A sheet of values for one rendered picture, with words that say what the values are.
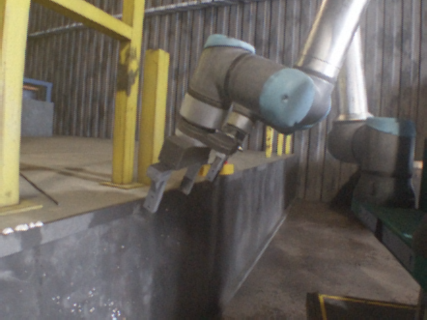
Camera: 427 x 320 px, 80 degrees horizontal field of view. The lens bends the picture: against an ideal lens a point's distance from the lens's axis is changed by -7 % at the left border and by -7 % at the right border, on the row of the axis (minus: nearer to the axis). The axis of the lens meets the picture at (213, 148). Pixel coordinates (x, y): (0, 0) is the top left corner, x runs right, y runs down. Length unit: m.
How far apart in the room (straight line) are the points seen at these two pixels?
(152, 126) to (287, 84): 0.61
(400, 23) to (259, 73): 4.61
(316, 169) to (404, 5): 2.78
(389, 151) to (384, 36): 4.03
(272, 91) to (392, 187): 0.61
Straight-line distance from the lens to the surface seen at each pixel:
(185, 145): 0.51
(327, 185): 4.59
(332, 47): 0.56
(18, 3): 0.73
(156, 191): 0.54
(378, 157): 0.95
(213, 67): 0.49
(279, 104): 0.41
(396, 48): 4.86
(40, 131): 5.77
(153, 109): 0.94
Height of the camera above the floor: 0.89
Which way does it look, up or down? 2 degrees down
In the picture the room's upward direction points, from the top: 4 degrees clockwise
